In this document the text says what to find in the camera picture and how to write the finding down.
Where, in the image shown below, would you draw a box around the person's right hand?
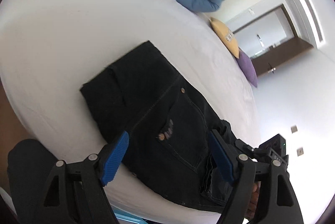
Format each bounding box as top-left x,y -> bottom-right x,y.
248,183 -> 261,220

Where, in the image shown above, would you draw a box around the blue plastic stool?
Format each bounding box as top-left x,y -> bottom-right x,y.
112,209 -> 147,224

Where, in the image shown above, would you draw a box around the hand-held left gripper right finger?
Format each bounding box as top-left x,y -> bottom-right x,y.
208,129 -> 304,224

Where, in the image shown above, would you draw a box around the purple pillow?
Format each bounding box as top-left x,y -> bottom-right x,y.
236,48 -> 258,89

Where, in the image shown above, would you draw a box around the person's leg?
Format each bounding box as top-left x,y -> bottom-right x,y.
7,139 -> 61,224

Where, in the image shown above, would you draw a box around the dark brown door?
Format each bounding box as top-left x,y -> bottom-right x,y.
249,36 -> 315,78

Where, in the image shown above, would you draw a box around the bed with white sheet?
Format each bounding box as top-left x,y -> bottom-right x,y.
0,0 -> 263,224

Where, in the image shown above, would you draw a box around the yellow pillow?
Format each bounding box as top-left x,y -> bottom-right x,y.
209,17 -> 240,59

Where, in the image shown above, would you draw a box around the black denim pants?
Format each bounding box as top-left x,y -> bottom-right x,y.
80,40 -> 260,214

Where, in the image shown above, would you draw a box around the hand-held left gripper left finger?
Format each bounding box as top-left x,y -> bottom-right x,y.
39,131 -> 130,224

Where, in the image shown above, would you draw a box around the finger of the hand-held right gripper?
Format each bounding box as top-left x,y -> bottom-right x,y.
234,138 -> 263,160

